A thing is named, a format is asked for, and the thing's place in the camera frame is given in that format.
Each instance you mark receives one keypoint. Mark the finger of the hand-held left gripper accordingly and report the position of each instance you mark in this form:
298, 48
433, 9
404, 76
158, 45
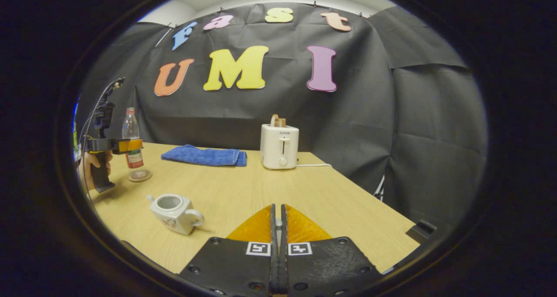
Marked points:
130, 145

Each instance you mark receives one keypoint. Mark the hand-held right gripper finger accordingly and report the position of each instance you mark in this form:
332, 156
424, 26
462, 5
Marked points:
273, 227
283, 231

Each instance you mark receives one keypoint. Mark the clear plastic water bottle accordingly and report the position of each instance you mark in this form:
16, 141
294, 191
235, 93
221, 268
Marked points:
130, 129

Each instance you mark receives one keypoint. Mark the round beige coaster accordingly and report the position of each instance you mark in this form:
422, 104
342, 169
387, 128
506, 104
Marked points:
145, 176

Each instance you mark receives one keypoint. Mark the white ceramic teacup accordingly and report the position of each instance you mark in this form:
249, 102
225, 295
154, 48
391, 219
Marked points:
174, 216

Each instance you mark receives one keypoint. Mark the folded blue towel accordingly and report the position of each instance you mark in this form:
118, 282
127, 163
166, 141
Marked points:
202, 155

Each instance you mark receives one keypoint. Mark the white toaster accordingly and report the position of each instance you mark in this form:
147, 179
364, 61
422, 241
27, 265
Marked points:
278, 146

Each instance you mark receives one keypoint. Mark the toast slice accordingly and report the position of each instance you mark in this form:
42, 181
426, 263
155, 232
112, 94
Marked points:
278, 121

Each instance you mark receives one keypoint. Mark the black backdrop cloth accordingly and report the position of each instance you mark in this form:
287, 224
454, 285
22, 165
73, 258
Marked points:
348, 114

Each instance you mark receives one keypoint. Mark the white backdrop frame leg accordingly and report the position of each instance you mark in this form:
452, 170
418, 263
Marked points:
379, 189

